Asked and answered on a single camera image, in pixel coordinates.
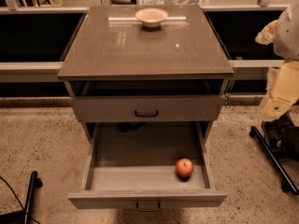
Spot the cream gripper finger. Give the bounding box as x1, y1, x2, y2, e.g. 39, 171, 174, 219
255, 20, 278, 45

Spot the red apple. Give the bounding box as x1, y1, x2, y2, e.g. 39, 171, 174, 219
176, 158, 193, 178

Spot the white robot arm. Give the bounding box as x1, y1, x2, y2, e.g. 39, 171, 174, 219
255, 0, 299, 119

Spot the closed top drawer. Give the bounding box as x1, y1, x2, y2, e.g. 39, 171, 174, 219
71, 95, 224, 122

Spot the grey drawer cabinet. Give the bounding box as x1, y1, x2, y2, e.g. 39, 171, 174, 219
58, 5, 234, 138

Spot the open middle drawer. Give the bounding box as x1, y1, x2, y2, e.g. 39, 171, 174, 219
68, 122, 226, 212

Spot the grey metal railing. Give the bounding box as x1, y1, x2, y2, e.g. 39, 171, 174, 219
0, 60, 284, 83

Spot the white bowl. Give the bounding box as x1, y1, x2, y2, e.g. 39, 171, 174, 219
135, 8, 168, 28

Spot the black base leg right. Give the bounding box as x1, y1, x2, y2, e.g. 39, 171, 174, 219
249, 126, 299, 196

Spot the black base leg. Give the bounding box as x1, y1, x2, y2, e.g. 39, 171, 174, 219
0, 171, 43, 224
249, 126, 299, 196

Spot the black base leg left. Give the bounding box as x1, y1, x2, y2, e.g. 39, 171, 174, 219
0, 171, 43, 224

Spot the black cable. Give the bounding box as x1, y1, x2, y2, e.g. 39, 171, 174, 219
0, 175, 41, 224

